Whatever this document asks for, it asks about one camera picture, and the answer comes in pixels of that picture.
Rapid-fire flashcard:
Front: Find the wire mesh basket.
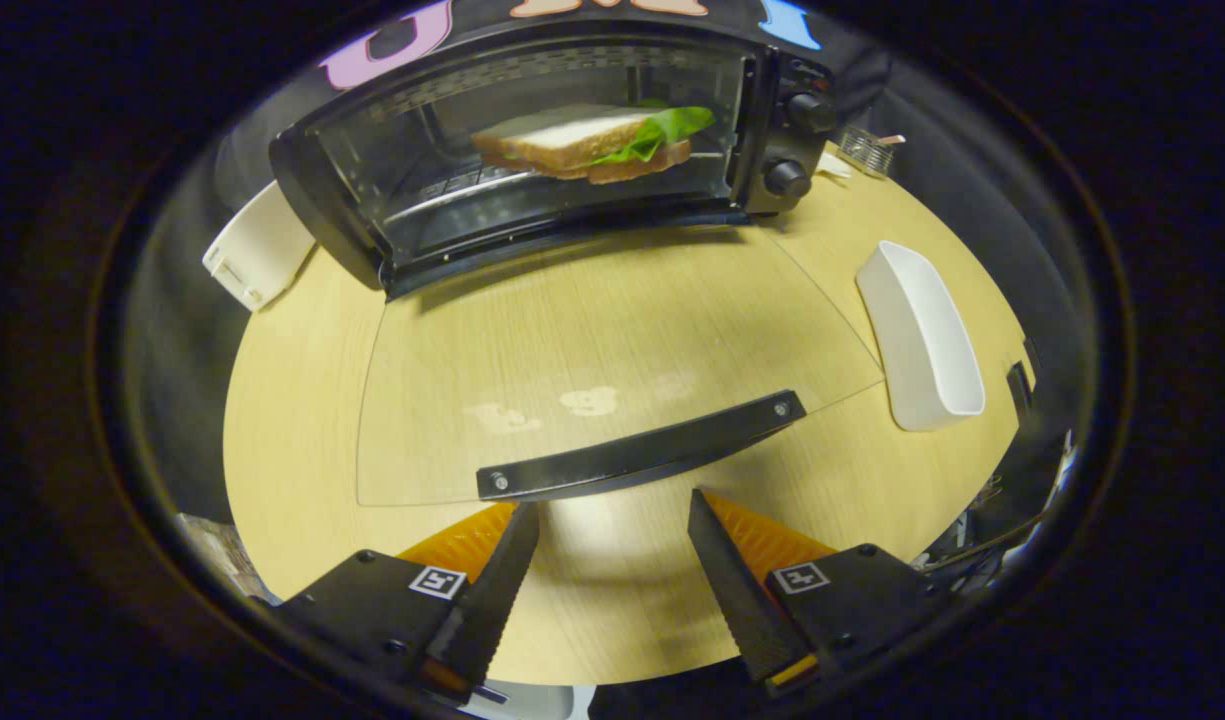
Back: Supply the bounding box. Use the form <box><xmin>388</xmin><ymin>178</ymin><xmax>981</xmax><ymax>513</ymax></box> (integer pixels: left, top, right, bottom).
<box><xmin>837</xmin><ymin>125</ymin><xmax>908</xmax><ymax>179</ymax></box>

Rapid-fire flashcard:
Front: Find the lettuce sandwich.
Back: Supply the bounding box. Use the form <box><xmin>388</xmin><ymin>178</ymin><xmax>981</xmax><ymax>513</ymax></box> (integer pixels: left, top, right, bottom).
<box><xmin>470</xmin><ymin>103</ymin><xmax>716</xmax><ymax>186</ymax></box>

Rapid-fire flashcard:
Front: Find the white rectangular tray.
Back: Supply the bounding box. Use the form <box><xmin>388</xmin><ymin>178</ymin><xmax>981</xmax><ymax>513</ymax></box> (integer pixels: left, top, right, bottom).
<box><xmin>856</xmin><ymin>240</ymin><xmax>986</xmax><ymax>433</ymax></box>

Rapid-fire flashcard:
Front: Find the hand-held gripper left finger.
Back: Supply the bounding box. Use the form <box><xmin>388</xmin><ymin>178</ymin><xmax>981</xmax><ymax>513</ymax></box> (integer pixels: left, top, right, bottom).
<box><xmin>272</xmin><ymin>502</ymin><xmax>541</xmax><ymax>703</ymax></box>

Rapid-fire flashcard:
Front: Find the white bread toaster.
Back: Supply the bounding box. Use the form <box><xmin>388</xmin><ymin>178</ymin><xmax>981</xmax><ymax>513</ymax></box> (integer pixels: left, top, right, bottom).
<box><xmin>202</xmin><ymin>180</ymin><xmax>318</xmax><ymax>313</ymax></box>

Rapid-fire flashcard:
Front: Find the black toaster oven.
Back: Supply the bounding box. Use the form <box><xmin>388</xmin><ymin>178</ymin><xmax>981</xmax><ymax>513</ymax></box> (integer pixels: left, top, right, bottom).
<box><xmin>269</xmin><ymin>20</ymin><xmax>838</xmax><ymax>504</ymax></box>

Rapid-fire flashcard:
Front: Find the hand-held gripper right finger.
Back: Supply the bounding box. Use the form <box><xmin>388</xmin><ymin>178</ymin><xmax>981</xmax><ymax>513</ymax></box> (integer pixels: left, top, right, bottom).
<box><xmin>688</xmin><ymin>490</ymin><xmax>948</xmax><ymax>698</ymax></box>

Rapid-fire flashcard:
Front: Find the black backdrop cloth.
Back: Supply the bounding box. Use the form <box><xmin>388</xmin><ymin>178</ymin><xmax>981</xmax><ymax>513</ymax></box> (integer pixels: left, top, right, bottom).
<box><xmin>212</xmin><ymin>0</ymin><xmax>1093</xmax><ymax>521</ymax></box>

